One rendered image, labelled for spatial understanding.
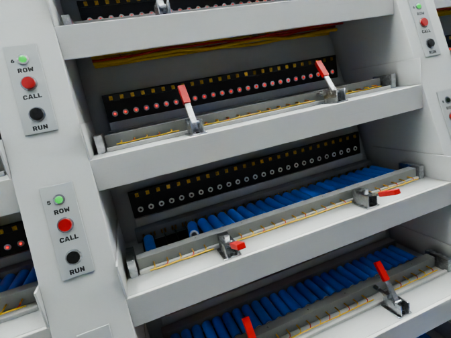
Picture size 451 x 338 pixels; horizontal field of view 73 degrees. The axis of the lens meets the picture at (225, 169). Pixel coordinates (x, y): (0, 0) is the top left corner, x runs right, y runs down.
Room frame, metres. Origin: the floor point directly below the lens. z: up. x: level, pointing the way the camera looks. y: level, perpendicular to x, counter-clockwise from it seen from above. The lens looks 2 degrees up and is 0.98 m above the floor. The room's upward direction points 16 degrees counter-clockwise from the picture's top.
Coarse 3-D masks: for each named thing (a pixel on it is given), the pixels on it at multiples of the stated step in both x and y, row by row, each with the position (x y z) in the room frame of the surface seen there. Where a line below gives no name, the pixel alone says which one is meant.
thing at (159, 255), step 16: (384, 176) 0.61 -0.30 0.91; (400, 176) 0.61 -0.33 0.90; (336, 192) 0.57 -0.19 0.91; (288, 208) 0.55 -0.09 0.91; (304, 208) 0.55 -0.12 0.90; (320, 208) 0.56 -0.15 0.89; (240, 224) 0.52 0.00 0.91; (256, 224) 0.52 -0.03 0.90; (272, 224) 0.54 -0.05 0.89; (192, 240) 0.49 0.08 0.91; (208, 240) 0.50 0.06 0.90; (144, 256) 0.47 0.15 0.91; (160, 256) 0.48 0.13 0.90; (176, 256) 0.49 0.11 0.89; (192, 256) 0.48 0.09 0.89
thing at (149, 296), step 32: (352, 160) 0.73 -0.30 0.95; (384, 160) 0.72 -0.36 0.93; (416, 160) 0.64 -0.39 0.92; (448, 160) 0.58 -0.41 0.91; (224, 192) 0.64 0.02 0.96; (416, 192) 0.57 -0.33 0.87; (448, 192) 0.59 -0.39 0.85; (320, 224) 0.52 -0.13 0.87; (352, 224) 0.52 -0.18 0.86; (384, 224) 0.55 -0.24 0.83; (128, 256) 0.47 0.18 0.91; (256, 256) 0.47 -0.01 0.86; (288, 256) 0.49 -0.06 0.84; (128, 288) 0.44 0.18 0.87; (160, 288) 0.43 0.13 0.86; (192, 288) 0.44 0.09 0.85; (224, 288) 0.46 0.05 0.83
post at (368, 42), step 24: (432, 0) 0.61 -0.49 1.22; (360, 24) 0.68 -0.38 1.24; (384, 24) 0.62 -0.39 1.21; (408, 24) 0.59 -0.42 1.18; (432, 24) 0.60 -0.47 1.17; (336, 48) 0.77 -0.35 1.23; (360, 48) 0.70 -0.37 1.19; (384, 48) 0.64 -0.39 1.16; (408, 48) 0.59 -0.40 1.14; (432, 72) 0.59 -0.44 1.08; (432, 96) 0.59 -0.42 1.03; (384, 120) 0.69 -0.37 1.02; (408, 120) 0.63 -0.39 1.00; (432, 120) 0.59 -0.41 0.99; (384, 144) 0.71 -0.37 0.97; (408, 144) 0.65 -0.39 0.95; (432, 144) 0.60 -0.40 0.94; (432, 216) 0.65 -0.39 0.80
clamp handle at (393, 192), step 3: (366, 189) 0.54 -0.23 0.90; (393, 189) 0.49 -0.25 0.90; (396, 189) 0.48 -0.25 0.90; (399, 189) 0.48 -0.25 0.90; (366, 192) 0.55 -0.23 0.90; (378, 192) 0.51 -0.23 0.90; (381, 192) 0.51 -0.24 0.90; (384, 192) 0.50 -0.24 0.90; (387, 192) 0.49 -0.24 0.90; (390, 192) 0.49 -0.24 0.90; (393, 192) 0.48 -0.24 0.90; (396, 192) 0.48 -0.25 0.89; (399, 192) 0.48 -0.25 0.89; (366, 195) 0.54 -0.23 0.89; (369, 195) 0.54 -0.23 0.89; (372, 195) 0.53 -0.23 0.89; (375, 195) 0.52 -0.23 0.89; (378, 195) 0.52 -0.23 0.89; (381, 195) 0.51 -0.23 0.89; (384, 195) 0.50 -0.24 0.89; (387, 195) 0.49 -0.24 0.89; (390, 195) 0.49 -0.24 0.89
